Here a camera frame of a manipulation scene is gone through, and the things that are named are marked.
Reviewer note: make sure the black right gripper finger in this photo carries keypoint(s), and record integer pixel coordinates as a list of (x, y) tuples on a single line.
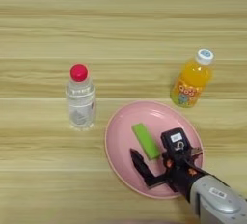
[(195, 152), (143, 170)]

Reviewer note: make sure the pink round plate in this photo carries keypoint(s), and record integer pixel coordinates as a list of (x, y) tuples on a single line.
[(128, 150)]

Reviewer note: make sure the small black box white label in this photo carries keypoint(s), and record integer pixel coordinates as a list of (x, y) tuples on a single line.
[(173, 139)]

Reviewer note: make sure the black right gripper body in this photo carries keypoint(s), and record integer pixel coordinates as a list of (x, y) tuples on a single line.
[(181, 176)]

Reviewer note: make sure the clear water bottle red cap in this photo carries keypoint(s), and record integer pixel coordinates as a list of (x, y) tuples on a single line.
[(80, 102)]

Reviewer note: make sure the orange juice bottle white cap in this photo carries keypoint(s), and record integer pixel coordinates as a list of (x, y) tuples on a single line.
[(191, 81)]

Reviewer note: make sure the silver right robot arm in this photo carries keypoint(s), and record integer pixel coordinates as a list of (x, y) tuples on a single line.
[(222, 202)]

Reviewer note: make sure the green rectangular block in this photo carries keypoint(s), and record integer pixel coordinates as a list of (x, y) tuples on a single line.
[(146, 141)]

